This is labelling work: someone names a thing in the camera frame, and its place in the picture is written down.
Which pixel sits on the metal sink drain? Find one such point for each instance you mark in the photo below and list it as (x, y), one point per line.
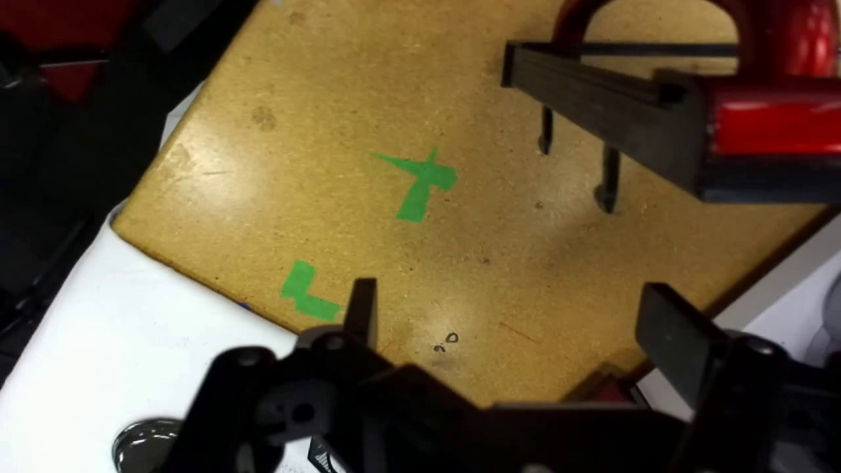
(146, 444)

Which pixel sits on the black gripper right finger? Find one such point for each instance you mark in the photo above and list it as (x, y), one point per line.
(679, 340)

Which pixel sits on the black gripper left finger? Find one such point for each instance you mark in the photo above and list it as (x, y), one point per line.
(361, 311)

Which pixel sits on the red black microwave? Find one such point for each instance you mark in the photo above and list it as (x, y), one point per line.
(717, 138)

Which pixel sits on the red microwave door handle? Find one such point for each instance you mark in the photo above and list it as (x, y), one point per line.
(777, 37)

